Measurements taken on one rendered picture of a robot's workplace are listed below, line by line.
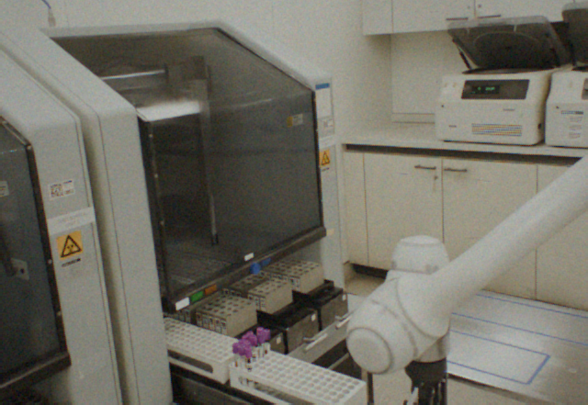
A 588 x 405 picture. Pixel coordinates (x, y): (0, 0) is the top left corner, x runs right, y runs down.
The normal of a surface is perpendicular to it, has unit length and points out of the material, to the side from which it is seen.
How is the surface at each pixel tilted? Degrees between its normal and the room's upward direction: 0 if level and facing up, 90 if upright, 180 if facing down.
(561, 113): 90
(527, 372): 0
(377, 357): 95
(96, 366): 90
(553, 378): 0
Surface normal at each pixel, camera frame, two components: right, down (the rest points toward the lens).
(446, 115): -0.64, 0.23
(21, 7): 0.78, 0.09
